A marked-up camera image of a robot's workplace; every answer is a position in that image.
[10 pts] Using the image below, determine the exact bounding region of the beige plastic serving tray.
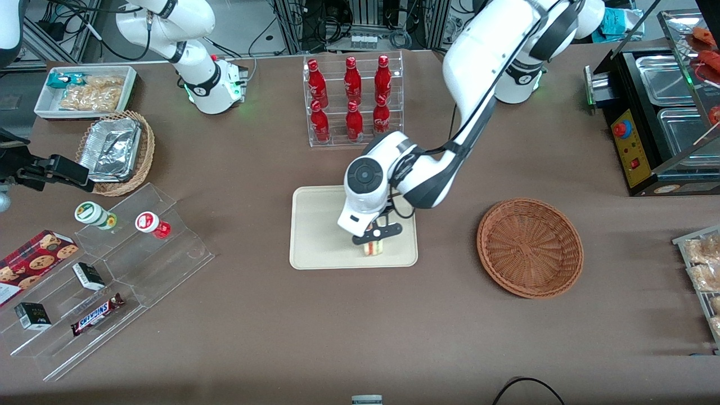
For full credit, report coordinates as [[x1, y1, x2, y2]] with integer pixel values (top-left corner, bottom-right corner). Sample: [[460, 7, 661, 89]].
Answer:
[[289, 183, 419, 271]]

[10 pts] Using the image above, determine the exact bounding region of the light tan wicker basket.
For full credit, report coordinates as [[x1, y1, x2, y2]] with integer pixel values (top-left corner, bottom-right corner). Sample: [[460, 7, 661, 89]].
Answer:
[[75, 110, 156, 197]]

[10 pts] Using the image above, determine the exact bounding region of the white rectangular snack tray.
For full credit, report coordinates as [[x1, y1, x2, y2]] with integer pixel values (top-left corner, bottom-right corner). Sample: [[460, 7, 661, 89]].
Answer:
[[34, 65, 138, 120]]

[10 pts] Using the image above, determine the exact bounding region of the brown round wicker basket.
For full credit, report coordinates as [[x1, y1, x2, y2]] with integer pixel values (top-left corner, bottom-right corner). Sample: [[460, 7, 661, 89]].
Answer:
[[476, 197, 584, 299]]

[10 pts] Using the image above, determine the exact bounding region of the green lid cup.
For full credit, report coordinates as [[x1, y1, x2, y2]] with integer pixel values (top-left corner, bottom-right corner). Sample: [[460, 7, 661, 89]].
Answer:
[[74, 201, 118, 231]]

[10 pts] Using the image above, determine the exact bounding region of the silver foil container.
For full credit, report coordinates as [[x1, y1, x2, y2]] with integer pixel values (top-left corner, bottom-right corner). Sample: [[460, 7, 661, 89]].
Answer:
[[79, 118, 142, 183]]

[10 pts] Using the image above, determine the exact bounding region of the red lid cup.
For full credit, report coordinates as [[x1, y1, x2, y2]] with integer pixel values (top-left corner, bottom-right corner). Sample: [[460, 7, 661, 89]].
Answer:
[[135, 211, 172, 239]]

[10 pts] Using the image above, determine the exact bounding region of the clear bag of fried snacks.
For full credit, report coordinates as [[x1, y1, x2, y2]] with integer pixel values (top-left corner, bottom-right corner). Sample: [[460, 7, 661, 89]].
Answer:
[[83, 75, 125, 89], [58, 84, 123, 112]]

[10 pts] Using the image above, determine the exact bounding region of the red tartan cookie box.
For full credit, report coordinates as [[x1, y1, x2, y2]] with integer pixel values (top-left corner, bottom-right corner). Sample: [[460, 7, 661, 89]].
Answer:
[[0, 229, 80, 307]]

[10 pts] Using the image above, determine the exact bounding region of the small black box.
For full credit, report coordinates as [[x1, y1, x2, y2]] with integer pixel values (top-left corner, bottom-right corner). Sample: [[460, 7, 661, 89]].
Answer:
[[72, 262, 106, 291], [14, 302, 52, 331]]

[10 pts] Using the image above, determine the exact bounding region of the clear acrylic bottle rack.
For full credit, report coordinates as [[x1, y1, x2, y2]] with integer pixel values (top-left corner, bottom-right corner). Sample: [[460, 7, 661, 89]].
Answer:
[[303, 51, 404, 149]]

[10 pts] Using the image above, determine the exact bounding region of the teal snack packet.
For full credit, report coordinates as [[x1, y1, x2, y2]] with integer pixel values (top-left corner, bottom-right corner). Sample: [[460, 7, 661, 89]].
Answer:
[[46, 72, 91, 89]]

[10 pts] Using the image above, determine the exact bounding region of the red cola bottle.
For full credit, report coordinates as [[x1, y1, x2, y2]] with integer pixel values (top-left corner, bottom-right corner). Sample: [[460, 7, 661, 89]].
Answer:
[[372, 94, 391, 134], [345, 100, 365, 142], [310, 100, 331, 143], [307, 58, 329, 107], [344, 56, 363, 105], [374, 55, 393, 104]]

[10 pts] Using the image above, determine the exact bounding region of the clear acrylic stepped shelf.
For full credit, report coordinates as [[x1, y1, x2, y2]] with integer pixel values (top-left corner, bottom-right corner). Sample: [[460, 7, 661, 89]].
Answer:
[[0, 182, 215, 383]]

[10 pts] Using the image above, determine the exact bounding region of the Snickers chocolate bar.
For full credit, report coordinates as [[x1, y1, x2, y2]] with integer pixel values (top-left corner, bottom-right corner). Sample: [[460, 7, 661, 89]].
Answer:
[[70, 293, 125, 337]]

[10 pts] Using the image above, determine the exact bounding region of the black hot food display case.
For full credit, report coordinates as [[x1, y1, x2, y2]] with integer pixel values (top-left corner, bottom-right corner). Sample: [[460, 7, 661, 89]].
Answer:
[[583, 8, 720, 197]]

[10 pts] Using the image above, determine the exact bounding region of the teal plastic bag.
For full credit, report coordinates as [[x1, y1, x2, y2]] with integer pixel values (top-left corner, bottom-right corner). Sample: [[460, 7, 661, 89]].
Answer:
[[599, 7, 645, 43]]

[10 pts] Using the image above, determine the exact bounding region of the stainless steel pan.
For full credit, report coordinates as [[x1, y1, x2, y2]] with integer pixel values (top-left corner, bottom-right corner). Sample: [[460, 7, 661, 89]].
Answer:
[[657, 107, 720, 157], [636, 55, 698, 106]]

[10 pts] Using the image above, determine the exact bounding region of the black cable loop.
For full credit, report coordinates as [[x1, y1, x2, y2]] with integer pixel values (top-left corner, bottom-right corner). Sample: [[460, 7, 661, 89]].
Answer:
[[492, 377, 566, 405]]

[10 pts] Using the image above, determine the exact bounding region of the aluminium frame rack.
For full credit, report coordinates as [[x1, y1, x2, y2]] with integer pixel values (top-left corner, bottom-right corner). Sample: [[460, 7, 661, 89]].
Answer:
[[273, 0, 451, 52]]

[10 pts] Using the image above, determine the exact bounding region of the grey wire rack tray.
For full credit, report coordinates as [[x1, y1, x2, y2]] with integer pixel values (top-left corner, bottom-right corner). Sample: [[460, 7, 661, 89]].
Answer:
[[672, 225, 720, 356]]

